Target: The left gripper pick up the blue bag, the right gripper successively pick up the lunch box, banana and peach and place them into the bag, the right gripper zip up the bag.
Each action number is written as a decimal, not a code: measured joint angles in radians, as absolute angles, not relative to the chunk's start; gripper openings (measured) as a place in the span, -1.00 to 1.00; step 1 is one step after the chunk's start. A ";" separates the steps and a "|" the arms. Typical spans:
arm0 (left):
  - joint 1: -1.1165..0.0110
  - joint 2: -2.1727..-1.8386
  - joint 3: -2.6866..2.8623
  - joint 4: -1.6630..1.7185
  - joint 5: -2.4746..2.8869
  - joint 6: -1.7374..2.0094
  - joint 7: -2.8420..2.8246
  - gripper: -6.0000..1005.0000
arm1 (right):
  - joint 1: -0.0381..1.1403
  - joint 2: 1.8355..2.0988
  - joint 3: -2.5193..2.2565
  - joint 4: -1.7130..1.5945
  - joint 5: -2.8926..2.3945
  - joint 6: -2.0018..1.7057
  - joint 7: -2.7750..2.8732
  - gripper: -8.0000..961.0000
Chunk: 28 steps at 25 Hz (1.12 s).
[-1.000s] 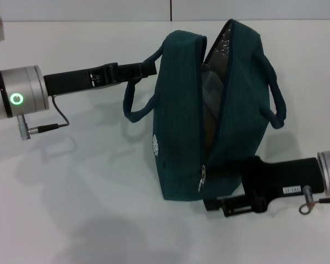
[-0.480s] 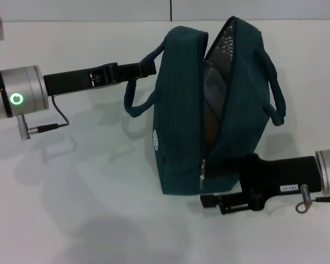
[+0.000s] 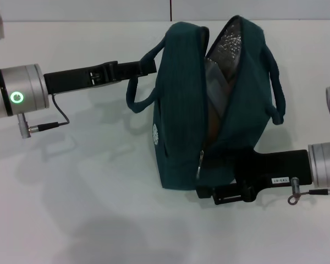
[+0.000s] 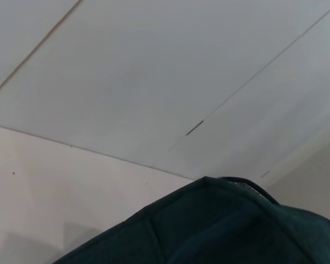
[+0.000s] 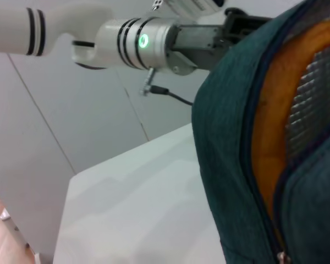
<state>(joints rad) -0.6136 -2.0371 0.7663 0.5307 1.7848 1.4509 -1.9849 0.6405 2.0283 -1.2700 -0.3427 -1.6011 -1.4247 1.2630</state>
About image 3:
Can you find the clear food container blue lid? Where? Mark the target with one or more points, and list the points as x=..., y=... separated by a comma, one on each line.
x=215, y=85

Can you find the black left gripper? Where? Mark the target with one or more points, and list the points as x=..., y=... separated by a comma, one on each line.
x=71, y=79

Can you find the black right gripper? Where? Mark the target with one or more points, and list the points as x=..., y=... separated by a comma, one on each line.
x=277, y=167

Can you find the dark teal insulated lunch bag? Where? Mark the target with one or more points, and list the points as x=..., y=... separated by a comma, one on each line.
x=181, y=110

